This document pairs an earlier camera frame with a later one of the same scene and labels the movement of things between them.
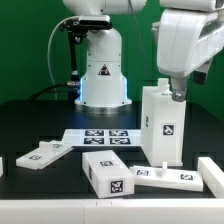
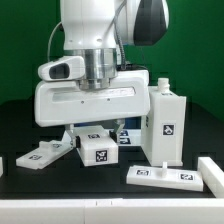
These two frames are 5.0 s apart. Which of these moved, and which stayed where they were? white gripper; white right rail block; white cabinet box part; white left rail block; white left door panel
Moved: white gripper; white cabinet box part
Stayed: white right rail block; white left door panel; white left rail block
